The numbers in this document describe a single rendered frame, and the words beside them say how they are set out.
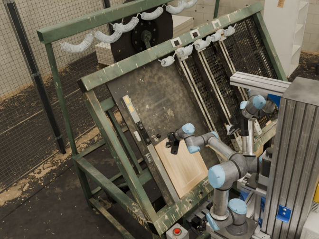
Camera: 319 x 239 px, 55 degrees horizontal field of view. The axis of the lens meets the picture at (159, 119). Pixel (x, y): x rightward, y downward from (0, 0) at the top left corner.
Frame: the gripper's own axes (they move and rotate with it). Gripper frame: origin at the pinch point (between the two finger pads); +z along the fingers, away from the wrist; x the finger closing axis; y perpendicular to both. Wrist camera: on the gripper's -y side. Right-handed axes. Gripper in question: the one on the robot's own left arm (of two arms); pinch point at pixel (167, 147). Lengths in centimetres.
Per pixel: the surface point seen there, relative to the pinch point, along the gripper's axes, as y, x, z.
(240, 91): 67, -87, 6
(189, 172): -10.4, -33.2, 26.5
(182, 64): 74, -17, -6
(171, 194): -29.1, -14.7, 26.8
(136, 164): -6.7, 15.3, 25.9
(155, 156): -2.0, 2.4, 16.5
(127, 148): 4.5, 23.4, 21.5
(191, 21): 458, -247, 303
